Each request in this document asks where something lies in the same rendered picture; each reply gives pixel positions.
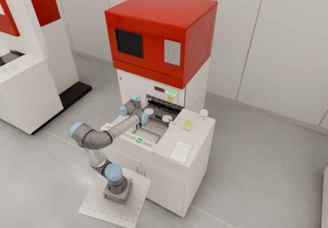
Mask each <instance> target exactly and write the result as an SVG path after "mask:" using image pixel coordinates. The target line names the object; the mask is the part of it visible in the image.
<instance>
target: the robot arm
mask: <svg viewBox="0 0 328 228"><path fill-rule="evenodd" d="M119 113H120V114H121V115H122V116H127V115H129V117H128V118H126V119H124V120H123V121H121V122H119V123H118V124H116V125H115V126H113V127H111V128H110V129H108V130H103V131H102V132H98V131H96V130H95V129H93V128H92V127H90V126H89V125H87V124H86V123H84V122H77V123H75V124H74V125H73V126H72V127H71V129H70V131H69V136H70V137H71V138H73V139H74V140H75V141H76V142H77V144H78V145H79V146H80V147H82V148H84V150H85V152H86V153H87V155H88V156H89V158H90V159H91V160H90V166H91V167H92V169H93V170H95V171H97V172H98V173H99V174H101V175H102V176H103V177H104V178H106V179H107V180H108V184H107V186H108V190H109V191H110V192H111V193H112V194H121V193H123V192H124V191H125V190H126V188H127V179H126V178H125V177H124V176H123V170H122V168H121V167H120V165H119V164H117V163H112V162H111V161H109V160H108V159H107V157H106V155H105V154H103V153H101V151H100V149H102V148H105V147H107V146H109V145H110V144H112V143H113V141H114V140H115V139H116V138H118V137H119V136H121V135H122V134H124V133H125V132H127V131H128V130H130V129H131V128H134V127H135V128H136V130H138V131H139V130H140V129H141V127H142V125H143V124H145V123H146V122H147V121H148V118H149V115H148V114H146V113H145V112H143V108H142V106H141V97H140V95H139V94H137V93H134V94H132V95H131V96H130V100H129V101H128V102H126V103H125V104H124V105H122V106H121V107H120V108H119Z"/></svg>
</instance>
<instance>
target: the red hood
mask: <svg viewBox="0 0 328 228"><path fill-rule="evenodd" d="M217 7H218V1H216V0H126V1H124V2H122V3H119V4H117V5H115V6H113V7H111V8H109V9H107V10H105V11H104V14H105V20H106V26H107V31H108V37H109V43H110V49H111V55H112V61H113V66H114V68H116V69H119V70H122V71H125V72H129V73H132V74H135V75H138V76H141V77H144V78H147V79H150V80H153V81H157V82H160V83H163V84H167V85H169V86H172V87H175V88H179V89H182V90H183V89H184V87H185V86H186V85H187V84H188V82H189V81H190V80H191V79H192V78H193V76H194V75H195V74H196V73H197V71H198V70H199V69H200V68H201V67H202V65H203V64H204V63H205V62H206V60H207V59H208V58H209V57H210V55H211V49H212V42H213V35H214V28H215V21H216V14H217Z"/></svg>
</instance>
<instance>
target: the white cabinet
mask: <svg viewBox="0 0 328 228"><path fill-rule="evenodd" d="M213 132H214V131H213ZM213 132H212V134H211V136H210V138H209V140H208V142H207V143H206V145H205V147H204V149H203V151H202V153H201V155H200V156H199V158H198V160H197V162H196V164H195V166H194V168H193V170H192V172H191V174H190V175H189V177H188V178H187V177H185V176H183V175H181V174H178V173H176V172H174V171H172V170H170V169H168V168H166V167H164V166H161V165H159V164H157V163H155V162H153V161H150V160H147V159H145V158H143V157H141V156H139V155H137V154H135V153H133V152H130V151H128V150H126V149H124V148H122V147H120V146H118V145H116V144H113V143H112V144H110V145H109V146H107V147H105V148H102V150H103V153H104V154H105V155H106V157H107V159H108V160H109V161H111V162H112V163H117V164H119V165H120V167H124V168H128V169H130V170H132V171H134V172H136V173H138V174H140V175H142V176H144V177H146V178H148V179H150V180H151V184H150V187H149V189H148V192H147V195H146V198H148V199H150V200H151V201H153V202H155V203H157V204H159V205H161V206H163V207H164V208H166V209H168V210H170V211H172V212H174V213H176V214H178V215H179V216H181V217H183V218H184V216H185V214H186V212H187V210H188V208H189V206H190V204H191V202H192V200H193V197H194V195H195V193H196V191H197V189H198V187H199V185H200V183H201V181H202V179H203V177H204V175H205V173H206V168H207V162H208V158H209V153H210V147H211V142H212V137H213Z"/></svg>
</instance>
